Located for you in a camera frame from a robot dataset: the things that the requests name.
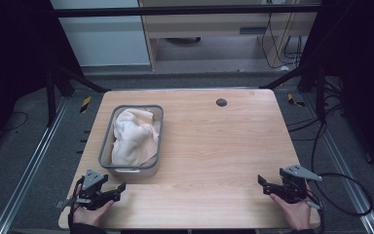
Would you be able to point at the person's left hand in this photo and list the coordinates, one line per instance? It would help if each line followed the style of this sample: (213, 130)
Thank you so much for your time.
(91, 214)

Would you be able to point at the black horizontal frame bar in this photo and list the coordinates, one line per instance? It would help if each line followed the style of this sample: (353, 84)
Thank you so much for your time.
(175, 10)

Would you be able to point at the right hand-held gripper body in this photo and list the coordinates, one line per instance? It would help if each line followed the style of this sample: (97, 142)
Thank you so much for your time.
(294, 185)

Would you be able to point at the white towel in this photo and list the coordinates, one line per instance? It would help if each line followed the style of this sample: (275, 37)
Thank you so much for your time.
(134, 138)

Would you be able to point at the round grey table grommet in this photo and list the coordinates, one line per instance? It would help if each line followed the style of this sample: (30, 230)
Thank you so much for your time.
(221, 102)

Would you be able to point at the grey plastic basket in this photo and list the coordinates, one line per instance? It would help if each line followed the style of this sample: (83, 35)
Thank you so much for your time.
(108, 156)

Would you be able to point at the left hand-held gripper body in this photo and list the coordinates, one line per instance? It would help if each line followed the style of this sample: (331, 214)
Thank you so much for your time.
(92, 182)

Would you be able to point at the light wooden desk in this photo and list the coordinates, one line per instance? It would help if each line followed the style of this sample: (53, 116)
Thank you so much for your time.
(207, 29)

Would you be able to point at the aluminium floor rail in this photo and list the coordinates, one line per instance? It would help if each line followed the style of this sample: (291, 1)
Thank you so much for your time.
(347, 175)
(29, 169)

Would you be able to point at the black metal stand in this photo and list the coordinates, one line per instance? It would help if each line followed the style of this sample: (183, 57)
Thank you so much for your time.
(320, 94)
(50, 97)

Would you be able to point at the black curtain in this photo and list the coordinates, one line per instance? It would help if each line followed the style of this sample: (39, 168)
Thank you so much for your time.
(13, 48)
(360, 65)

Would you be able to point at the person's right hand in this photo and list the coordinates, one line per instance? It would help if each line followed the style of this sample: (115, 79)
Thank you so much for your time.
(293, 214)

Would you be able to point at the yellow black striped tape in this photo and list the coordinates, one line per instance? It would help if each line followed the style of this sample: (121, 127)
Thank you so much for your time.
(85, 104)
(294, 100)

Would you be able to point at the white cabinet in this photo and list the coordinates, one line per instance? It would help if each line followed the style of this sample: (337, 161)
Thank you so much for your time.
(104, 42)

